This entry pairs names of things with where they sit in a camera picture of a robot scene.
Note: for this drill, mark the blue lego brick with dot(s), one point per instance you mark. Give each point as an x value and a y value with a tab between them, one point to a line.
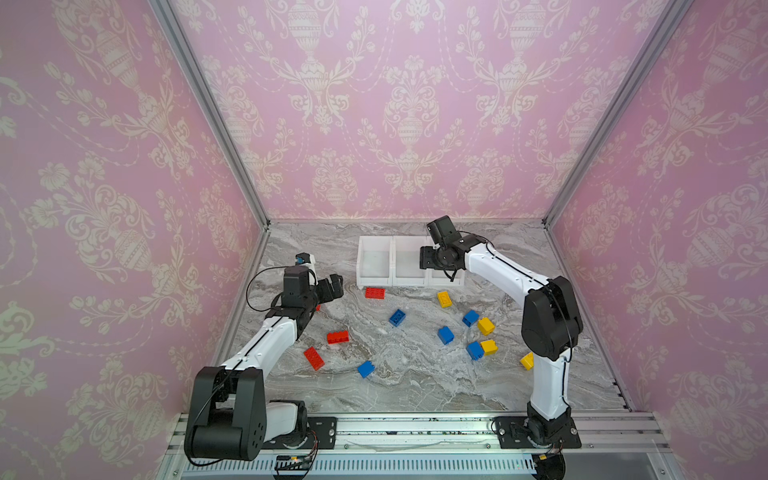
445	335
470	318
475	351
397	318
366	369

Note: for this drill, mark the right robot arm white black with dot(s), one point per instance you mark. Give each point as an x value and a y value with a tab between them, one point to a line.
551	322

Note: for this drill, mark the aluminium corner post right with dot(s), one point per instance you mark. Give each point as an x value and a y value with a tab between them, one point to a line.
661	33

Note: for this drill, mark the white plastic bin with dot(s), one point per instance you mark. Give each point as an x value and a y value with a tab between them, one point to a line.
436	278
374	261
407	271

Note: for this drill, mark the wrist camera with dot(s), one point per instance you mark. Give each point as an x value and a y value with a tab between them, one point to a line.
443	231
305	259

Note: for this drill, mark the right white plastic bin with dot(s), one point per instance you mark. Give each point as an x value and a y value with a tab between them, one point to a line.
436	278

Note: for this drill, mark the left white plastic bin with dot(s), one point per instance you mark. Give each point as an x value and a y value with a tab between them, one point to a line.
374	261

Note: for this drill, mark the aluminium corner post left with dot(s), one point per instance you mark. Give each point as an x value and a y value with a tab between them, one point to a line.
194	74

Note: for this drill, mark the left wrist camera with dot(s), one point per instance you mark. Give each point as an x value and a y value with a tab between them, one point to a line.
305	259

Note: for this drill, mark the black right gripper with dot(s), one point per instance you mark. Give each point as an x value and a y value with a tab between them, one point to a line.
428	258

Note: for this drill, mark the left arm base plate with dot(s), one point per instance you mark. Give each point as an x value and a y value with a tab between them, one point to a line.
320	431

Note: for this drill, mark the aluminium corner post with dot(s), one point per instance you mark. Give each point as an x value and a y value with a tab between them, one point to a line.
661	33
194	74

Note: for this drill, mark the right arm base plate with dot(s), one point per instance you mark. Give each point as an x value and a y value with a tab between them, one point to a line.
521	432

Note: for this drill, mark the aluminium front rail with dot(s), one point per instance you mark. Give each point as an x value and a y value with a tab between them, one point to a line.
615	445

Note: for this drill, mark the yellow lego beside blue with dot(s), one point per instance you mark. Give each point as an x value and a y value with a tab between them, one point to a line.
489	347

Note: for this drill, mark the red lego brick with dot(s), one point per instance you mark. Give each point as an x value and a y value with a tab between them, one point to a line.
314	358
338	337
375	293

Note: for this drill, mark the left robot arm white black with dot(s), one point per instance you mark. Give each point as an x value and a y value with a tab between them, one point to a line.
229	415

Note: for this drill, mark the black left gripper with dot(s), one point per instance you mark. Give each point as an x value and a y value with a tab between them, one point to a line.
336	286

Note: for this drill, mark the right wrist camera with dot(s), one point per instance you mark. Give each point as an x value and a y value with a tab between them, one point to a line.
443	231

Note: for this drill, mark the middle white plastic bin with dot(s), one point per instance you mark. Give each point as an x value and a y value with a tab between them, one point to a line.
407	271

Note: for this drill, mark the blue lego brick beside yellow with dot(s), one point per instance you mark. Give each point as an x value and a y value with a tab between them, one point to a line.
475	351

